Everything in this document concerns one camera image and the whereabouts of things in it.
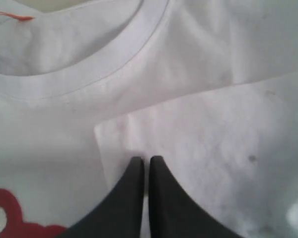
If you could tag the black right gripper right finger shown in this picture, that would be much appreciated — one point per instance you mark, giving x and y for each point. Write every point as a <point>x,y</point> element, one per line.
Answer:
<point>173,213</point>

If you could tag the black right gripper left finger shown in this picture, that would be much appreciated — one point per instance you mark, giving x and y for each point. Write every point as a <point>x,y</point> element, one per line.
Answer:
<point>119,215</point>

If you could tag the white t-shirt with red logo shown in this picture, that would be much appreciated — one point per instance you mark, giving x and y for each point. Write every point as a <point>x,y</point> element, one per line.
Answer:
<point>210,85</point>

